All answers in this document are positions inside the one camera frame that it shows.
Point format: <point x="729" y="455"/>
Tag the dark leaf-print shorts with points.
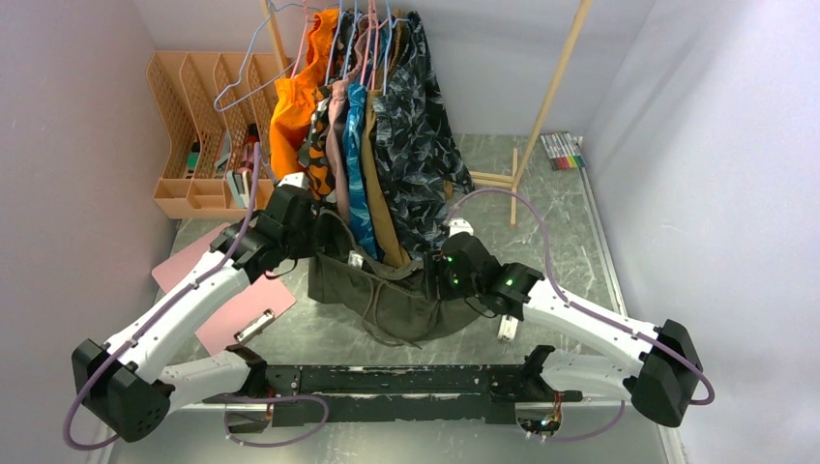
<point x="416" y="154"/>

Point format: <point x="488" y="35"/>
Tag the blue patterned shorts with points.
<point x="361" y="223"/>

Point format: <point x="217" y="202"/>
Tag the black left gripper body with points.
<point x="303" y="242"/>

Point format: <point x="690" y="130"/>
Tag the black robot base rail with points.
<point x="493" y="393"/>

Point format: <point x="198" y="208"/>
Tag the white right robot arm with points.
<point x="655" y="368"/>

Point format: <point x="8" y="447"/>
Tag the wooden clothes rack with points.
<point x="506" y="183"/>

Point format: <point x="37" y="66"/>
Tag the orange hanging shorts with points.
<point x="292" y="115"/>

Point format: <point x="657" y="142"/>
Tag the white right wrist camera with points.
<point x="459" y="225"/>

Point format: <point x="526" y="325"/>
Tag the brown hanging shorts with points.
<point x="389" y="251"/>

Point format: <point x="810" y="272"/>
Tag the peach desk organizer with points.
<point x="207" y="102"/>

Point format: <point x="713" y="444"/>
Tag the pink clipboard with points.
<point x="219" y="330"/>

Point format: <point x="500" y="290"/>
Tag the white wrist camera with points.
<point x="297" y="180"/>
<point x="459" y="225"/>

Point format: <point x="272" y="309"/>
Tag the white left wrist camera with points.
<point x="297" y="180"/>

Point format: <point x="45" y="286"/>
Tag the set of coloured markers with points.
<point x="563" y="150"/>

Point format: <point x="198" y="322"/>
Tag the white stapler on table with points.
<point x="508" y="328"/>

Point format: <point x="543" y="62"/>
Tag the olive green shorts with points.
<point x="391" y="302"/>

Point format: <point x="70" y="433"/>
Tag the black orange patterned shorts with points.
<point x="319" y="169"/>

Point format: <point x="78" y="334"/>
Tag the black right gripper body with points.
<point x="451" y="285"/>

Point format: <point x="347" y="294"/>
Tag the pink hanging shorts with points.
<point x="337" y="111"/>

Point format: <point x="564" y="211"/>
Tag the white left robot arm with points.
<point x="128" y="382"/>

